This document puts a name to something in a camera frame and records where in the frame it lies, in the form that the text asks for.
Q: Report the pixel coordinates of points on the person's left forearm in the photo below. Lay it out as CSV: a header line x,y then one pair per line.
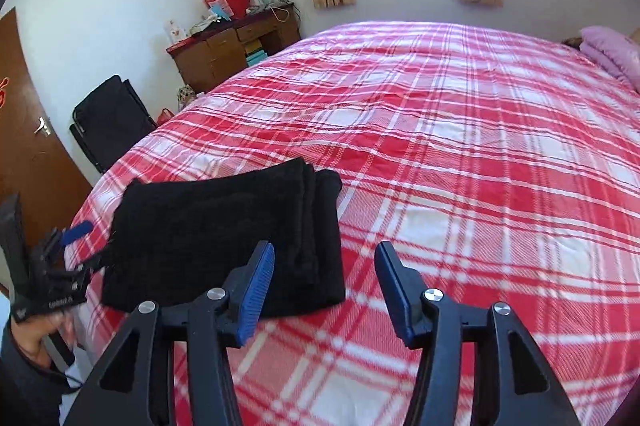
x,y
25,396

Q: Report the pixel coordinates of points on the patterned bag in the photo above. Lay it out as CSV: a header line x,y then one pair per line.
x,y
187,98

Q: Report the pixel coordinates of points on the brown wooden desk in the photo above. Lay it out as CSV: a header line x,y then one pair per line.
x,y
220,61

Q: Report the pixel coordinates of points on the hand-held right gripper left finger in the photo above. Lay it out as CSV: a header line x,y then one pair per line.
x,y
257,291

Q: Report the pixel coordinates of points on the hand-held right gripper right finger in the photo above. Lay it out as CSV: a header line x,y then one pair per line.
x,y
395,291

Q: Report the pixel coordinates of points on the black pants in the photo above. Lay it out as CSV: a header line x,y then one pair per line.
x,y
210,226

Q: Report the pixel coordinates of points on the red gift bag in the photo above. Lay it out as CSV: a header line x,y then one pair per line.
x,y
227,1

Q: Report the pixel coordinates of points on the black folding chair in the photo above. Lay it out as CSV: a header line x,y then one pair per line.
x,y
112,121

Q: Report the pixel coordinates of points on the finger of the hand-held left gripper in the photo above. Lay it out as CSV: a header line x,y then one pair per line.
x,y
77,232
94,263

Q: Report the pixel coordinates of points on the teal boxes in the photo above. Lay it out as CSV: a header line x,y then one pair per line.
x,y
256,52

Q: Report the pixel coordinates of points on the pink folded blanket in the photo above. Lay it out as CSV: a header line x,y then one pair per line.
x,y
615,51

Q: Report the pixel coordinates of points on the person's left hand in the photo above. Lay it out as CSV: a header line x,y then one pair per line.
x,y
30,341

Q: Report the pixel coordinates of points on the red plaid bedspread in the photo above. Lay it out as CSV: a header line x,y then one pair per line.
x,y
450,156

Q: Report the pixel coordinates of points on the brown wooden door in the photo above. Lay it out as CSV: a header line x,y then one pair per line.
x,y
30,181

